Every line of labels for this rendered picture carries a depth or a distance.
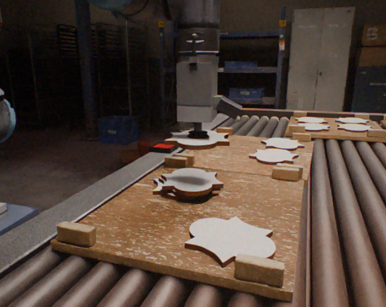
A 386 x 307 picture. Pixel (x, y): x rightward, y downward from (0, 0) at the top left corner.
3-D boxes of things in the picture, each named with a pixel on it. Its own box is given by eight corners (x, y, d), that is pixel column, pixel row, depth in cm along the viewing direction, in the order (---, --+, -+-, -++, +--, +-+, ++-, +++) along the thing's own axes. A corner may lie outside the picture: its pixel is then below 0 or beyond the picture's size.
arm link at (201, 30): (221, 31, 64) (216, 27, 56) (221, 56, 65) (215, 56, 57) (182, 31, 65) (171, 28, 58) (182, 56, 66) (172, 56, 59)
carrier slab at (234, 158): (167, 169, 90) (167, 163, 89) (214, 137, 127) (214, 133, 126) (306, 186, 77) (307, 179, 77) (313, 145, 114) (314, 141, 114)
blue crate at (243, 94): (228, 98, 529) (228, 88, 524) (234, 96, 562) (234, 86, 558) (260, 100, 511) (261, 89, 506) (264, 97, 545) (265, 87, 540)
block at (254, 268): (233, 279, 42) (234, 259, 41) (236, 270, 44) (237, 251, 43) (282, 290, 40) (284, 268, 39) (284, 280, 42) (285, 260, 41)
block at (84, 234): (56, 242, 51) (54, 225, 50) (64, 236, 52) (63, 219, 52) (90, 249, 49) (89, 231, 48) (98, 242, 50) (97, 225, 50)
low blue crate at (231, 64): (224, 69, 507) (224, 61, 504) (224, 68, 543) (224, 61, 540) (258, 69, 502) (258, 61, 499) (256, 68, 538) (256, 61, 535)
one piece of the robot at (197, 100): (243, 39, 55) (238, 137, 60) (245, 42, 64) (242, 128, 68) (171, 40, 58) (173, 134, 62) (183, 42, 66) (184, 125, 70)
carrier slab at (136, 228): (50, 250, 51) (49, 240, 51) (162, 170, 89) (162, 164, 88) (292, 303, 40) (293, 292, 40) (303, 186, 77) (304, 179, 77)
